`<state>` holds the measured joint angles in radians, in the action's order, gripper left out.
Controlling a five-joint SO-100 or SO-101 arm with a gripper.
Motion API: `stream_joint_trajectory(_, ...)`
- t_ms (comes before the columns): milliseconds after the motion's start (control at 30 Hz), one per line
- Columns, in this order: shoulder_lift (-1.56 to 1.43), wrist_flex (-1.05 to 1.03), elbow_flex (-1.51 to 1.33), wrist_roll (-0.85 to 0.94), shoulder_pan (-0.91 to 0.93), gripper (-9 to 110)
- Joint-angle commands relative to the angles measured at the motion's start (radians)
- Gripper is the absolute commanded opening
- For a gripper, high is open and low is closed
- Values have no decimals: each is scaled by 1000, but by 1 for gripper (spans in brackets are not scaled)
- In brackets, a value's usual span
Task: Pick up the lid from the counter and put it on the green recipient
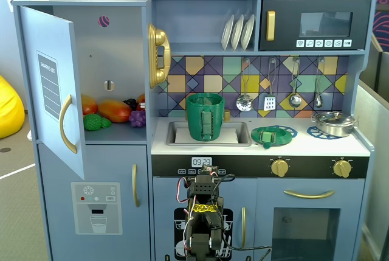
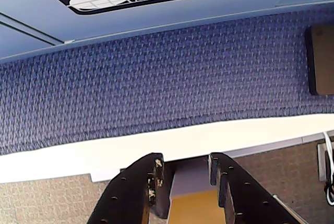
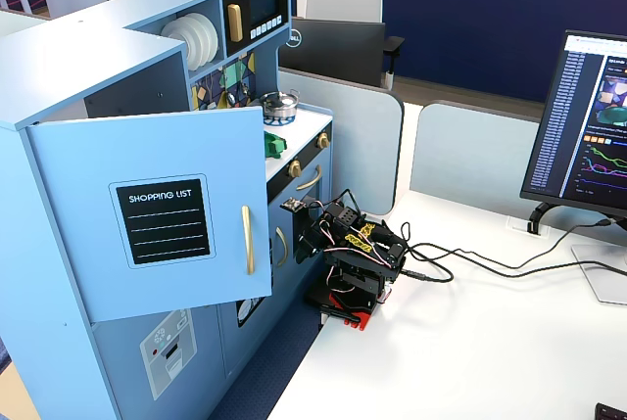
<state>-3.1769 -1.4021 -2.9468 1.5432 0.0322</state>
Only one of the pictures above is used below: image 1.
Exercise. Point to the green plastic lid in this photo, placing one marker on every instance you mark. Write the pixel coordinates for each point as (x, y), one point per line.
(282, 136)

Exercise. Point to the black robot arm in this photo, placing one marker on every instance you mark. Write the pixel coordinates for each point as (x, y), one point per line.
(202, 221)

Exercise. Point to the steel pot lid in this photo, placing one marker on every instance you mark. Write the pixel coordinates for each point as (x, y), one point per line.
(334, 117)

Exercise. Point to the green plastic container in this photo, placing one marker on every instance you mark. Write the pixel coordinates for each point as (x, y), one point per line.
(194, 115)

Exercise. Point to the gold faucet knob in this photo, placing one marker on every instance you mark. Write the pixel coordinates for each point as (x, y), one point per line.
(227, 115)

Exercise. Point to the grey toy sink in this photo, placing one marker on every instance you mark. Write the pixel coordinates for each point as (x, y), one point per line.
(243, 127)

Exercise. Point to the steel skimmer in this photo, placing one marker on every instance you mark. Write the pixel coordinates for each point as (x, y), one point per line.
(244, 103)

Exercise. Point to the red toy fruit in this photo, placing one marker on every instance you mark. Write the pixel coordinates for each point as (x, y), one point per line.
(141, 106)

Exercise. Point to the orange toy fruit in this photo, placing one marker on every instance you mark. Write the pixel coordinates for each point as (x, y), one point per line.
(141, 98)

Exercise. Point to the purple toy grapes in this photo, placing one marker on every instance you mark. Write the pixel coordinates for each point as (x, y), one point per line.
(137, 118)

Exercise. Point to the dark toy blackberry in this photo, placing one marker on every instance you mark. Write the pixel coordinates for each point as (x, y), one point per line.
(130, 103)

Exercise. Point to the steel slotted spatula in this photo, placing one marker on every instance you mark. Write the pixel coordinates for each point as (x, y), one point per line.
(270, 103)

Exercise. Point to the orange toy mango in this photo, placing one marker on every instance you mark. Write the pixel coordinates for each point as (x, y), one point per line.
(114, 111)

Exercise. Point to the white toy plate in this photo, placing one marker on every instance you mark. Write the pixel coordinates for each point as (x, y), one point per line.
(226, 34)
(247, 33)
(237, 33)

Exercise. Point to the gold toy telephone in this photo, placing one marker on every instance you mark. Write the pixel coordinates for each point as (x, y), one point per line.
(158, 34)

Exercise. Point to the blue toy kitchen unit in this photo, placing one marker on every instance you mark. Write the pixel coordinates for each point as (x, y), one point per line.
(212, 23)

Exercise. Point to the gold stove knob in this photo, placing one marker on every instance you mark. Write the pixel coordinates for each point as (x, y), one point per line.
(279, 168)
(342, 168)

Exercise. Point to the steel ladle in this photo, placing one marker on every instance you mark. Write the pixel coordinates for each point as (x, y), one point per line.
(294, 100)

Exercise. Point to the green toy lettuce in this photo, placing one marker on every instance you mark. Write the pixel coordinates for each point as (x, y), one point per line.
(92, 122)

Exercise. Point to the red yellow toy mango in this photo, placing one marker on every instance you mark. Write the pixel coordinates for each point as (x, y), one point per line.
(89, 106)

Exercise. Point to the steel spoon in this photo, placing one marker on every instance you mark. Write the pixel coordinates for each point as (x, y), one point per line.
(318, 101)

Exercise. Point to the black toy microwave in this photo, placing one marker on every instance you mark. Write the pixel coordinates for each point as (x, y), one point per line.
(285, 23)

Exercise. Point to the steel pot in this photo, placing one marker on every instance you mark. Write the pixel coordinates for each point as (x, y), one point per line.
(334, 130)

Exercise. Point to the grey shopping list sticker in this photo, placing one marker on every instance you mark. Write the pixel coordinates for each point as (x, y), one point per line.
(48, 84)

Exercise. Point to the blue fridge door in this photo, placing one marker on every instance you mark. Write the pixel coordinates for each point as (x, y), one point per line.
(45, 36)

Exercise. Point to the yellow bean bag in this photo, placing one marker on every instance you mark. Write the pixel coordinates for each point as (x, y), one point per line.
(9, 112)

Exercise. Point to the grey partition panel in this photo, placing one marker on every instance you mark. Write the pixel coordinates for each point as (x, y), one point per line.
(377, 151)

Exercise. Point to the small camera board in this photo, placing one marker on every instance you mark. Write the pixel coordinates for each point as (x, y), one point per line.
(209, 170)

